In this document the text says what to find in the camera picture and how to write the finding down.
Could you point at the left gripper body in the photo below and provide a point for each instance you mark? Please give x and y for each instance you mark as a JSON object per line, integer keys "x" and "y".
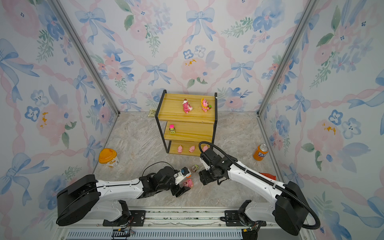
{"x": 171, "y": 186}

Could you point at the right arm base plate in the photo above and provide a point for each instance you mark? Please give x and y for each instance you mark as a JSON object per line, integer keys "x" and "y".
{"x": 234, "y": 219}

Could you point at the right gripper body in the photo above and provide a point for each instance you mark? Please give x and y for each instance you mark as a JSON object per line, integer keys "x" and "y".
{"x": 209, "y": 176}

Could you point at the pink bear sunflower toy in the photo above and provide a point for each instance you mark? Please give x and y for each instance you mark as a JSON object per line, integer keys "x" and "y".
{"x": 205, "y": 105}

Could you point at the wooden three-tier shelf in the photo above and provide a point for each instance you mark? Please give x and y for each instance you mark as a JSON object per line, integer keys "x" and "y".
{"x": 191, "y": 128}

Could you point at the orange soda can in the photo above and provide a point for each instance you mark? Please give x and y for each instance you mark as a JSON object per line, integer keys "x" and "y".
{"x": 261, "y": 151}

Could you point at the red small object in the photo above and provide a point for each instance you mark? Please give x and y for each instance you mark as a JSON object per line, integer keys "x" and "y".
{"x": 269, "y": 176}

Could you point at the pink bear donut toy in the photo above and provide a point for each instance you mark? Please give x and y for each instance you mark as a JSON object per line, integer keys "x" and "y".
{"x": 188, "y": 183}

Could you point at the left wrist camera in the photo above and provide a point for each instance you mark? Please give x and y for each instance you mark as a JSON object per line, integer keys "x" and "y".
{"x": 182, "y": 175}

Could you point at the small green packet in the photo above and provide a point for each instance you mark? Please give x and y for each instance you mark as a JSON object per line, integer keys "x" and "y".
{"x": 152, "y": 113}

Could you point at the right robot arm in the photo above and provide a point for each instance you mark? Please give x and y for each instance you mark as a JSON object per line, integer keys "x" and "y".
{"x": 287, "y": 207}

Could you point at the pink green toy car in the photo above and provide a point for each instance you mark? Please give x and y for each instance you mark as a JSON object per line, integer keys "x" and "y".
{"x": 172, "y": 129}

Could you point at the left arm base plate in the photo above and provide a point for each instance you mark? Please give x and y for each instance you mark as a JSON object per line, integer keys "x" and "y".
{"x": 134, "y": 218}

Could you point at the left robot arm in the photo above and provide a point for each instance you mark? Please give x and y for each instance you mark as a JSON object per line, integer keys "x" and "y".
{"x": 92, "y": 199}

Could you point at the orange lid plastic jar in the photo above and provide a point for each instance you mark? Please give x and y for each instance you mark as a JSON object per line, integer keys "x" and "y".
{"x": 109, "y": 157}

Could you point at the green box toy truck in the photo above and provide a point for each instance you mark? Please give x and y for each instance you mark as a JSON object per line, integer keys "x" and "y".
{"x": 194, "y": 168}

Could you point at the pink bear cream toy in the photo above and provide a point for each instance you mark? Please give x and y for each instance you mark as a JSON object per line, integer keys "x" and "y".
{"x": 186, "y": 106}

